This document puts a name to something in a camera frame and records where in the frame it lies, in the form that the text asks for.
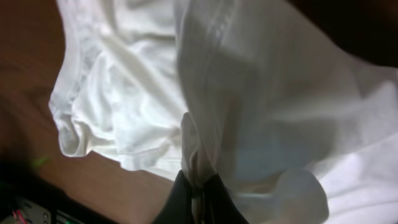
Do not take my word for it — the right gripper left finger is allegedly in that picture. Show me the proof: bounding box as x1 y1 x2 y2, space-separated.
152 170 193 224

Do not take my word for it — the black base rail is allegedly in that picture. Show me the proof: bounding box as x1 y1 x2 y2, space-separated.
1 162 114 224

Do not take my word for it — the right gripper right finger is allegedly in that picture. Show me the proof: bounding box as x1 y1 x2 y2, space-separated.
203 174 248 224

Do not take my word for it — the white printed t-shirt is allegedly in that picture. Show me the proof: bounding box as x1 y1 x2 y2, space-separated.
49 0 397 223

